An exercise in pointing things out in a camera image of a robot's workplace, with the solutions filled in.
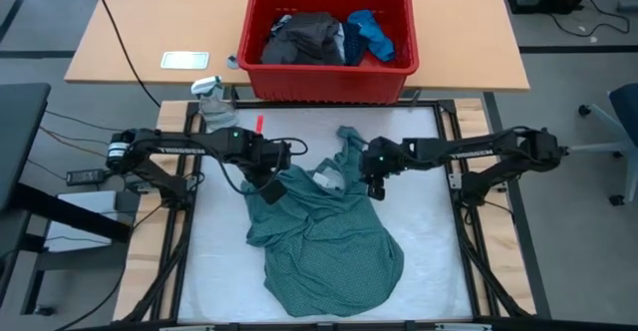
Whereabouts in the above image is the thin black cable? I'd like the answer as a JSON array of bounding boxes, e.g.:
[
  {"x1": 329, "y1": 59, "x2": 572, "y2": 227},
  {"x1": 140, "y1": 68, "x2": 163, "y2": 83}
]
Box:
[{"x1": 43, "y1": 110, "x2": 126, "y2": 134}]

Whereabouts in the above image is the light wooden desk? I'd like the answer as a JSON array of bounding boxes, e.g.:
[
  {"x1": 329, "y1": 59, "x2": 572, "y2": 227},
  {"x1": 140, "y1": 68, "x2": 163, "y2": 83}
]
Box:
[{"x1": 63, "y1": 0, "x2": 531, "y2": 93}]

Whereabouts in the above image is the thin orange cable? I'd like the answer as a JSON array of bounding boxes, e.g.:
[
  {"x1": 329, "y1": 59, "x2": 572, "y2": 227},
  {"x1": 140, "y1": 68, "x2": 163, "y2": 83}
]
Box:
[{"x1": 38, "y1": 126, "x2": 109, "y2": 159}]

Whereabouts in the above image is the black aluminium frame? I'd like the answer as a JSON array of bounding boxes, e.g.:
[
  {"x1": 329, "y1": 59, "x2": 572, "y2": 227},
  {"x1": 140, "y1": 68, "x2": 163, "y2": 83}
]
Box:
[{"x1": 119, "y1": 99, "x2": 537, "y2": 331}]

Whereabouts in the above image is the white box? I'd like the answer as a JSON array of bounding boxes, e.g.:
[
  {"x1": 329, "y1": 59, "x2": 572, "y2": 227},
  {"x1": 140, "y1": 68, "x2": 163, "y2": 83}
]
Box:
[{"x1": 45, "y1": 189, "x2": 141, "y2": 253}]

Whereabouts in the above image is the red plastic laundry basket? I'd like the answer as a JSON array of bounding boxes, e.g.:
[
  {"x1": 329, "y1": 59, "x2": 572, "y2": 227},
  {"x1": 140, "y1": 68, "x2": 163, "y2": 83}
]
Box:
[{"x1": 236, "y1": 0, "x2": 420, "y2": 106}]

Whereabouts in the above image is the bright blue garment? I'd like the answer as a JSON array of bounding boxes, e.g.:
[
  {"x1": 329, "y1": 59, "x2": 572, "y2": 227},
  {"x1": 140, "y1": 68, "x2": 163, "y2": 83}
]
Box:
[{"x1": 347, "y1": 9, "x2": 397, "y2": 63}]

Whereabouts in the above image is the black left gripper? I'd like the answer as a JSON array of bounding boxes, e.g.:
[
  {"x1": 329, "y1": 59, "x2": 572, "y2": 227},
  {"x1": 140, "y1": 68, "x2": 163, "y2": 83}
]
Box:
[{"x1": 241, "y1": 140, "x2": 293, "y2": 205}]

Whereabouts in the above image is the black power adapter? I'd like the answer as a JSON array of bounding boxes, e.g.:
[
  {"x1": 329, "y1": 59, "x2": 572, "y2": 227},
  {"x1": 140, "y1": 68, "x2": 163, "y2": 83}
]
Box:
[{"x1": 66, "y1": 168, "x2": 106, "y2": 186}]

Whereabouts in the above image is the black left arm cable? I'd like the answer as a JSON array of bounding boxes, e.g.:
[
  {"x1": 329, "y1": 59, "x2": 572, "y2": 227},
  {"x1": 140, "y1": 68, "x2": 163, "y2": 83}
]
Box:
[{"x1": 213, "y1": 137, "x2": 309, "y2": 196}]

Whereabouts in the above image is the clear spray bottle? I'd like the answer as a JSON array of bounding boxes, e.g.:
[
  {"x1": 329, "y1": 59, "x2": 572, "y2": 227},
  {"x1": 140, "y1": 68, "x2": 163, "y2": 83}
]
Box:
[{"x1": 190, "y1": 75, "x2": 240, "y2": 134}]

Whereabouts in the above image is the black floor cable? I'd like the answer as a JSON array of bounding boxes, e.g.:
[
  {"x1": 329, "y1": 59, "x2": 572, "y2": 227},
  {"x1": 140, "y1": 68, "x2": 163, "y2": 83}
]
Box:
[{"x1": 547, "y1": 0, "x2": 632, "y2": 38}]

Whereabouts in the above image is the thick black desk cable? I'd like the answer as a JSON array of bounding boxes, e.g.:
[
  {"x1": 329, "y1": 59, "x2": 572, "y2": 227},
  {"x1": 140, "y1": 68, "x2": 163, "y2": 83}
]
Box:
[{"x1": 88, "y1": 0, "x2": 161, "y2": 109}]

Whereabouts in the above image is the black stand bar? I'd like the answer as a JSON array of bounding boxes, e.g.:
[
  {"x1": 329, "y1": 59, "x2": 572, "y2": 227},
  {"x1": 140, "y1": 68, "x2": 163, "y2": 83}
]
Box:
[{"x1": 9, "y1": 183, "x2": 134, "y2": 245}]

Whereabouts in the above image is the blue office chair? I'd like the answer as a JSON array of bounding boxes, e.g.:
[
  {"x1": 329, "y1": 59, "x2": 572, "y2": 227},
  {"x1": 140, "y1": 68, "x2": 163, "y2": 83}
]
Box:
[{"x1": 567, "y1": 82, "x2": 638, "y2": 206}]

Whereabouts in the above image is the dark grey garment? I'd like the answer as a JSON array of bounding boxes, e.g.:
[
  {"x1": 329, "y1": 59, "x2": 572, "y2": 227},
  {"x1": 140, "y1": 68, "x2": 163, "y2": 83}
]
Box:
[{"x1": 260, "y1": 11, "x2": 346, "y2": 67}]

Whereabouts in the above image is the teal dotted button shirt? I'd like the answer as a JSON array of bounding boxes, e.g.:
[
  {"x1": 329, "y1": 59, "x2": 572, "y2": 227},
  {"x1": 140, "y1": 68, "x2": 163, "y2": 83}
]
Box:
[{"x1": 241, "y1": 125, "x2": 406, "y2": 319}]

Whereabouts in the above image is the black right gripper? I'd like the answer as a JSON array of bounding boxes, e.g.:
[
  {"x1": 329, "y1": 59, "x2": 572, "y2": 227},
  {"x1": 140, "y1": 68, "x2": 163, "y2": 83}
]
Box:
[{"x1": 359, "y1": 137, "x2": 406, "y2": 201}]

